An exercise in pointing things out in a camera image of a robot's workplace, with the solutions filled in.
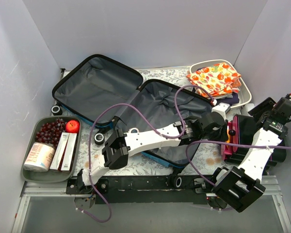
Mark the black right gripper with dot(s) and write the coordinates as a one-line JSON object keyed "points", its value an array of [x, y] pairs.
{"points": [[264, 111]]}

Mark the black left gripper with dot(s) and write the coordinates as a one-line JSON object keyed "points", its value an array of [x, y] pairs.
{"points": [[229, 132]]}

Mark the dark purple garment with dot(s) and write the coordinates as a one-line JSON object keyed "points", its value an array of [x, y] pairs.
{"points": [[231, 99]]}

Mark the black storage box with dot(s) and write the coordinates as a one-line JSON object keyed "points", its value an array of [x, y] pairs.
{"points": [[246, 128]]}

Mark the orange floral cloth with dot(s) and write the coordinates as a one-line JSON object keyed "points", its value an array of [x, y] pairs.
{"points": [[220, 80]]}

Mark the blue fish-print suitcase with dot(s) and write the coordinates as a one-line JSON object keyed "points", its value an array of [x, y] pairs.
{"points": [[114, 96]]}

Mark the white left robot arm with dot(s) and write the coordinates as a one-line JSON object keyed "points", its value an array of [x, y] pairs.
{"points": [[122, 145]]}

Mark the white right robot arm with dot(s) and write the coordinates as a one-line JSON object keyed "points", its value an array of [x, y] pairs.
{"points": [[240, 186]]}

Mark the floral fern table mat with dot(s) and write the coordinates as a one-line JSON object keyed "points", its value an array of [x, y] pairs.
{"points": [[206, 159]]}

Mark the white device at right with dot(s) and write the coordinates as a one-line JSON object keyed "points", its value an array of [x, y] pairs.
{"points": [[248, 107]]}

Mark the cream plastic basin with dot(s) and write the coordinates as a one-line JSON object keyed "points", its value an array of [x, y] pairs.
{"points": [[244, 93]]}

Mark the red apple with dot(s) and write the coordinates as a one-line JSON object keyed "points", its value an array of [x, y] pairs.
{"points": [[72, 126]]}

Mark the white small box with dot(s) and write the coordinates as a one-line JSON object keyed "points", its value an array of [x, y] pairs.
{"points": [[69, 151], [59, 151]]}

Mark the dark red grape bunch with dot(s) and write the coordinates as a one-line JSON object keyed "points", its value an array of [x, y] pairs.
{"points": [[50, 133]]}

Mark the pink patterned packet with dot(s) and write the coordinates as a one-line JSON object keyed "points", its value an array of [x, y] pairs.
{"points": [[39, 157]]}

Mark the dark green tray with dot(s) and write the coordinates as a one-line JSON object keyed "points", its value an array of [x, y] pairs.
{"points": [[51, 176]]}

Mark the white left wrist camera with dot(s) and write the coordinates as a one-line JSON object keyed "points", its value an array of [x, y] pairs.
{"points": [[222, 109]]}

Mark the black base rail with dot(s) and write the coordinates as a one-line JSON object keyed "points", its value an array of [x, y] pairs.
{"points": [[158, 189]]}

